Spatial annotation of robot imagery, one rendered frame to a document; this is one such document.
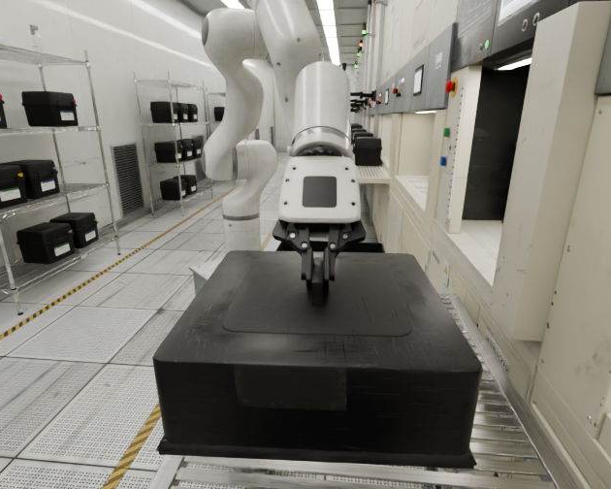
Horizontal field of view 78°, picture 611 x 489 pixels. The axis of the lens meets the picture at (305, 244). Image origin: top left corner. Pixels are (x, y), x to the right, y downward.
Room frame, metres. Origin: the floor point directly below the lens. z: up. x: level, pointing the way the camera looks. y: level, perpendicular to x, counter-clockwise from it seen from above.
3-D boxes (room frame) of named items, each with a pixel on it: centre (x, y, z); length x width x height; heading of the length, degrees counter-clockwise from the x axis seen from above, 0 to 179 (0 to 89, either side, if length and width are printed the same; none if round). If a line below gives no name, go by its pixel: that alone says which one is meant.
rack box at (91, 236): (3.21, 2.02, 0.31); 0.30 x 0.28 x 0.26; 178
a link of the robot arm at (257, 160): (1.22, 0.18, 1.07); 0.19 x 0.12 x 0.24; 111
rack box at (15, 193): (2.53, 2.09, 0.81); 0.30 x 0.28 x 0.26; 170
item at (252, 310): (0.41, -0.01, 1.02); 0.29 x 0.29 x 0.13; 87
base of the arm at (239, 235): (1.20, 0.21, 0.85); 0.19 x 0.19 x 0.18
